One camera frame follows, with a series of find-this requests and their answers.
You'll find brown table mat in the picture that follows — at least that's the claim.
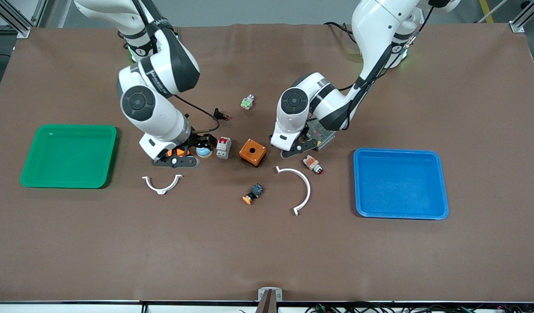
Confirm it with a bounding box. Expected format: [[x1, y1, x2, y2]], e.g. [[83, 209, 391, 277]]
[[0, 23, 534, 303]]

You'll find aluminium frame profile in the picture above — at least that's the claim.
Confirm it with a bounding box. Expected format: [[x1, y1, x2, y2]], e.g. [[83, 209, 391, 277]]
[[0, 0, 31, 38], [510, 0, 534, 33]]

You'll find small white curved clamp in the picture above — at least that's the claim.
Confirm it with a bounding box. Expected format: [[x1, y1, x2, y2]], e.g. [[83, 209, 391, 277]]
[[142, 174, 183, 195]]

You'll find blue plastic tray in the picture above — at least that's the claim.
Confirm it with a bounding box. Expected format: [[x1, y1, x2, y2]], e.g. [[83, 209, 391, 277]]
[[353, 148, 449, 220]]

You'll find black arm base cable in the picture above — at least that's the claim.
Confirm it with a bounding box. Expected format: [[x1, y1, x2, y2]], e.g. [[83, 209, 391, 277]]
[[324, 21, 359, 44]]

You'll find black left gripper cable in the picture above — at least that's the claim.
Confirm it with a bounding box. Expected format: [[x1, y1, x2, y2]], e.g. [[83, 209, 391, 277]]
[[337, 7, 435, 92]]

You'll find white orange red indicator lamp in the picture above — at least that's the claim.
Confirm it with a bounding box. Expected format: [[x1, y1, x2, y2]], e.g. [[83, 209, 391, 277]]
[[303, 155, 324, 175]]

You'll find green plastic tray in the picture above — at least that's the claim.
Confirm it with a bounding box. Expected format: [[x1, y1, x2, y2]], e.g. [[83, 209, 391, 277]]
[[20, 124, 118, 189]]

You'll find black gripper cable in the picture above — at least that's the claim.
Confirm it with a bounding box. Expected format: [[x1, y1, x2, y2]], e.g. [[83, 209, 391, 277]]
[[337, 7, 435, 92], [174, 93, 220, 133]]

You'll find metal edge bracket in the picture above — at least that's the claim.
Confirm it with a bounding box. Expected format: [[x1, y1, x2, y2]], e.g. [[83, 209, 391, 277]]
[[258, 287, 283, 301]]

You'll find orange capped push button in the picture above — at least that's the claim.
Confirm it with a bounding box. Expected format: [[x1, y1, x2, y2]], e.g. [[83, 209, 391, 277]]
[[243, 183, 264, 205]]

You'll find metal mesh power supply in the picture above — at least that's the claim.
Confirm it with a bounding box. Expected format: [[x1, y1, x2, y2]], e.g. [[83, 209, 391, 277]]
[[304, 120, 336, 151]]

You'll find large white curved clamp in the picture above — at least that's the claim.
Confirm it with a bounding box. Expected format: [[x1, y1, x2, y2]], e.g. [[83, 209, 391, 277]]
[[276, 166, 311, 216]]

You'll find white red circuit breaker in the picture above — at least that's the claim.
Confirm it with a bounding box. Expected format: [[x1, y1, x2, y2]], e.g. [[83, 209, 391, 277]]
[[216, 136, 232, 160]]

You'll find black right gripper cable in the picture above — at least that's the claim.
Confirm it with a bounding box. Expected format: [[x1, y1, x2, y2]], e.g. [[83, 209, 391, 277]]
[[174, 93, 220, 133]]

